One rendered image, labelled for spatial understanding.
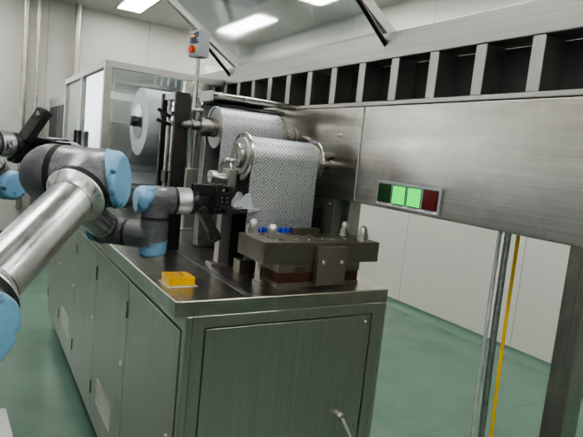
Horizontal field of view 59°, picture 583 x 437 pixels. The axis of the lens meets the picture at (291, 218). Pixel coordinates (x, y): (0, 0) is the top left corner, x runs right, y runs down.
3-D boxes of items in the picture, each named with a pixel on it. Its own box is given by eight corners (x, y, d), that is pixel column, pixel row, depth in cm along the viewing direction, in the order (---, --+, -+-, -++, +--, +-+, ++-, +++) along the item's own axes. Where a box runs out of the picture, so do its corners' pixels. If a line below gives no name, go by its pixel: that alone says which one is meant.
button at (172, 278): (160, 280, 138) (161, 271, 138) (186, 279, 142) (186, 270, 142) (168, 287, 133) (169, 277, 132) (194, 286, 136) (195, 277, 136)
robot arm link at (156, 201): (130, 213, 142) (132, 182, 141) (169, 214, 148) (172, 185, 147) (138, 218, 135) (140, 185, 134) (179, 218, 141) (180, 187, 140)
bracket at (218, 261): (203, 264, 164) (212, 166, 161) (222, 263, 168) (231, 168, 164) (209, 267, 160) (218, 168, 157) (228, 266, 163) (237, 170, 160)
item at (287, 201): (245, 232, 157) (250, 172, 155) (309, 233, 169) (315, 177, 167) (245, 233, 156) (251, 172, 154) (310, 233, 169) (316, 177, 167)
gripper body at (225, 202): (236, 187, 149) (196, 185, 142) (233, 217, 150) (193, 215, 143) (225, 185, 155) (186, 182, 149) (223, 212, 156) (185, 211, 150)
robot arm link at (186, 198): (179, 216, 141) (169, 211, 148) (194, 216, 143) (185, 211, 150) (180, 188, 140) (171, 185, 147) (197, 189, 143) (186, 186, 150)
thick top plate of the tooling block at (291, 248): (237, 251, 152) (239, 231, 151) (345, 251, 173) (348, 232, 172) (262, 264, 138) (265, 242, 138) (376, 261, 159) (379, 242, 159)
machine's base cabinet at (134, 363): (45, 323, 345) (51, 195, 335) (142, 316, 379) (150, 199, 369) (157, 642, 132) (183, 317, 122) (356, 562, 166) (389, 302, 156)
